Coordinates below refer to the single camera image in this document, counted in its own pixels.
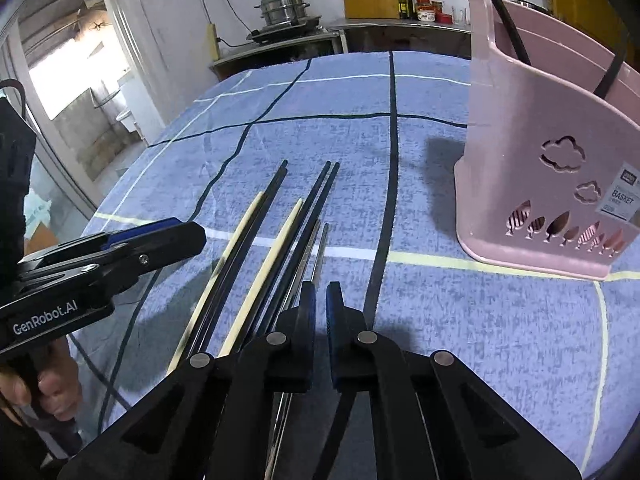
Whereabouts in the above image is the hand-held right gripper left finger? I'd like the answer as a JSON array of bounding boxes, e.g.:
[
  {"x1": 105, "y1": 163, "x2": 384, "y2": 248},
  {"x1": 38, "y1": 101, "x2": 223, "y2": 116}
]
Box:
[{"x1": 57, "y1": 281, "x2": 317, "y2": 480}]

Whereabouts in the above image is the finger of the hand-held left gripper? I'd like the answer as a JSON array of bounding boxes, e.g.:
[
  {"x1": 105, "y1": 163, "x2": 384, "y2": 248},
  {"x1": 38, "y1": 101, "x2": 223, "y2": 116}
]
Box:
[
  {"x1": 19, "y1": 216, "x2": 184, "y2": 272},
  {"x1": 17, "y1": 221, "x2": 207, "y2": 294}
]

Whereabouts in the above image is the steel kitchen counter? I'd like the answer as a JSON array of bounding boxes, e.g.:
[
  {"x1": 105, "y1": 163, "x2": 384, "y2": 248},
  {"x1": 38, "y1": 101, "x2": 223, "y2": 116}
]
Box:
[{"x1": 326, "y1": 17, "x2": 474, "y2": 57}]

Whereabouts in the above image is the black induction cooker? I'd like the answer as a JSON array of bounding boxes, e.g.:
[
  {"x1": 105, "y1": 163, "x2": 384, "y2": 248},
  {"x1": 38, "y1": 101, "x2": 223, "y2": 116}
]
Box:
[{"x1": 245, "y1": 16, "x2": 325, "y2": 44}]

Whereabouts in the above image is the steel kitchen table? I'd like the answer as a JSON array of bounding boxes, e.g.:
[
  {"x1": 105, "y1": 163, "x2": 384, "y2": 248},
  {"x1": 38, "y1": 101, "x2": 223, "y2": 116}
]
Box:
[{"x1": 209, "y1": 29, "x2": 348, "y2": 81}]

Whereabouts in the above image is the blue checked table cloth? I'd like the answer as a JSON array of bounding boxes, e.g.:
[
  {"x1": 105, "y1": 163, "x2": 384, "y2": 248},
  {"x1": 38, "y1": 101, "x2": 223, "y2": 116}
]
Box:
[{"x1": 65, "y1": 51, "x2": 640, "y2": 480}]

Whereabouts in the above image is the white door frame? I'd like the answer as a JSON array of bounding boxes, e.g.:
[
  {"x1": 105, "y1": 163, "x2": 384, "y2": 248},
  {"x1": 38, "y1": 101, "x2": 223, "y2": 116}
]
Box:
[{"x1": 94, "y1": 0, "x2": 169, "y2": 147}]

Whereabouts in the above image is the black power cable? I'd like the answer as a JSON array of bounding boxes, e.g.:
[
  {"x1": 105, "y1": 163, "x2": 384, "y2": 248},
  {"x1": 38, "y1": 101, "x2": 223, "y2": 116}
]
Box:
[{"x1": 191, "y1": 0, "x2": 262, "y2": 49}]

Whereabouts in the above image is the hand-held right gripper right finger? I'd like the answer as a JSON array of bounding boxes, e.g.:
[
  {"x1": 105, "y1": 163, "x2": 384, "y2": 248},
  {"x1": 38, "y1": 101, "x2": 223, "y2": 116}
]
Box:
[{"x1": 326, "y1": 281, "x2": 583, "y2": 480}]

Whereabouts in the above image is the person's left hand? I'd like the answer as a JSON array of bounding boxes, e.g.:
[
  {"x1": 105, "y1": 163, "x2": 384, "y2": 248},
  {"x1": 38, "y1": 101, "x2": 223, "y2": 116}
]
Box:
[{"x1": 0, "y1": 339, "x2": 84, "y2": 427}]

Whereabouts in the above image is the metal chopstick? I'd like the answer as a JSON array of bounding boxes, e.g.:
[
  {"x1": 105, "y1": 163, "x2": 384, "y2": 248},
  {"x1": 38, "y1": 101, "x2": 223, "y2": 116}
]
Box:
[{"x1": 309, "y1": 222, "x2": 330, "y2": 287}]

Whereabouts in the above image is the pink plastic basket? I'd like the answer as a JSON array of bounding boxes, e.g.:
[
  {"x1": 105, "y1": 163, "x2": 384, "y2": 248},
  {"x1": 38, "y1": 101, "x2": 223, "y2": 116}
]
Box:
[{"x1": 453, "y1": 0, "x2": 640, "y2": 281}]

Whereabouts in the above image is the steel steamer pot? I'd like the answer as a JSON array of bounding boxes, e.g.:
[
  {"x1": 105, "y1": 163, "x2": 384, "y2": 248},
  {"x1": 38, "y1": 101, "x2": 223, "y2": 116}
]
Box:
[{"x1": 253, "y1": 0, "x2": 312, "y2": 27}]

